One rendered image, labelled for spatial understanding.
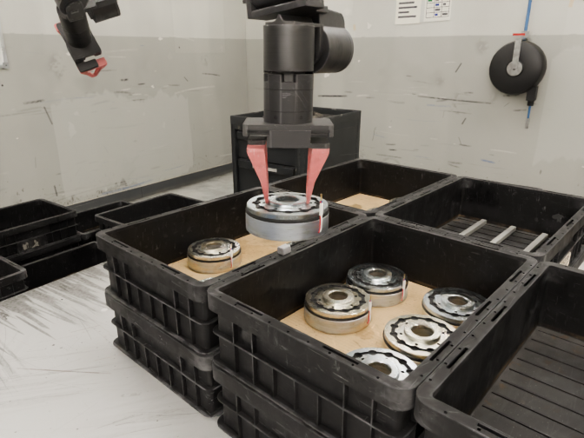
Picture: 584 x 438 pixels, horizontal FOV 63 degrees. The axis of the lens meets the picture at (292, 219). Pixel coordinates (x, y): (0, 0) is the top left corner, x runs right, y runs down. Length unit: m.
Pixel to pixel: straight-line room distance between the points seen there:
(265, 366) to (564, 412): 0.35
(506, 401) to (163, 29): 4.11
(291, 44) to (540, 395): 0.50
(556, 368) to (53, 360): 0.81
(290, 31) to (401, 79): 3.72
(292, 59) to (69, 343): 0.70
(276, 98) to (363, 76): 3.87
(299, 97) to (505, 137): 3.53
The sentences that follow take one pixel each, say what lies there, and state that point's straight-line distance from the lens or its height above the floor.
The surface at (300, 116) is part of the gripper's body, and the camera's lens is 0.54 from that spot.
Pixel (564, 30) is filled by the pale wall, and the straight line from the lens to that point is 3.92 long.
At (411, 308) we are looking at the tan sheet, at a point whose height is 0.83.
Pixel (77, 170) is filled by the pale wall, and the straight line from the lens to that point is 4.00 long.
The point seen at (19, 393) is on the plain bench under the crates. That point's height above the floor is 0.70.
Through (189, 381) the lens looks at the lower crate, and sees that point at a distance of 0.78.
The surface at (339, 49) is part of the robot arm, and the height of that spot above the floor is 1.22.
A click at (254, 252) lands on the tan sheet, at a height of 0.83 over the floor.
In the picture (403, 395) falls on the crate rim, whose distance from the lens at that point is 0.48.
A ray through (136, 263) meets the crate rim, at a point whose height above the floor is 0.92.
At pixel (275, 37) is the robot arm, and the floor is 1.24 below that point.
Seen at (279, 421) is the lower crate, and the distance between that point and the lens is 0.62.
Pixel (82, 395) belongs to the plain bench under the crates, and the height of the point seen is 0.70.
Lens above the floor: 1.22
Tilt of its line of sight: 20 degrees down
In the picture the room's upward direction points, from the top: straight up
